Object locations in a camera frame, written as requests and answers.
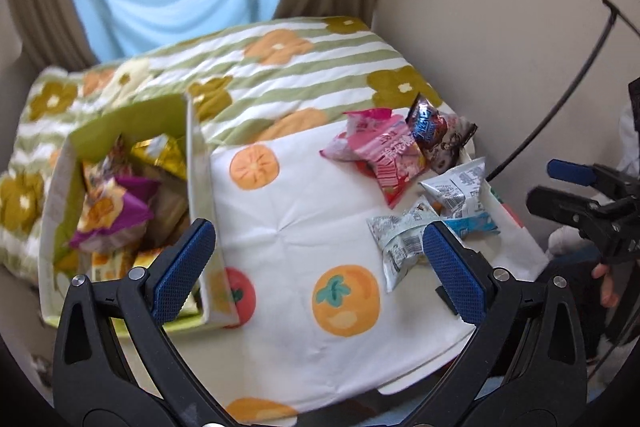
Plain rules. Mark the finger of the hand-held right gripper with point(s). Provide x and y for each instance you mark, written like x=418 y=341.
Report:
x=555 y=204
x=570 y=172

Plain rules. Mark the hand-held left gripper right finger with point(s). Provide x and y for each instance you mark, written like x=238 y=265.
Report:
x=455 y=277

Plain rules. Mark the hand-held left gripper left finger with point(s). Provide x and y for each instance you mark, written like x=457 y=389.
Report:
x=182 y=272

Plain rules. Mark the light blue snack packet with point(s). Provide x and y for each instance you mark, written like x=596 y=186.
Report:
x=475 y=224

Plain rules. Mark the white printed snack packet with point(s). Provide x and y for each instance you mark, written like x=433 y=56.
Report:
x=400 y=239
x=457 y=189

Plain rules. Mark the purple snack packet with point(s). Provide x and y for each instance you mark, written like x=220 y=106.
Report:
x=135 y=202

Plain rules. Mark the pink striped snack packet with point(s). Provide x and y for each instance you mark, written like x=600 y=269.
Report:
x=397 y=179

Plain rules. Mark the green-lined cardboard box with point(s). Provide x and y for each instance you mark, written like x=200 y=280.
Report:
x=197 y=157

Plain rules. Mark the black cartoon snack packet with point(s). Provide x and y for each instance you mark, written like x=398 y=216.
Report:
x=455 y=142

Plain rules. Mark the yellow snack packet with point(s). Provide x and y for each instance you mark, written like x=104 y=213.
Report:
x=162 y=154

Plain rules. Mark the orange snack packet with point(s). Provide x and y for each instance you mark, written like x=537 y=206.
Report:
x=102 y=172

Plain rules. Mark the dark blue snack packet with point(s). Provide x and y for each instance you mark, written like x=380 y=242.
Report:
x=425 y=127

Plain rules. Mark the person's right hand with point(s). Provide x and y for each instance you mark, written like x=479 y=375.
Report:
x=607 y=284

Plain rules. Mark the white fruit-print tablecloth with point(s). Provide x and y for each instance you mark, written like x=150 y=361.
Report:
x=300 y=217

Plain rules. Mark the green striped floral quilt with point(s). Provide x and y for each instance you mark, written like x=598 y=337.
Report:
x=300 y=67

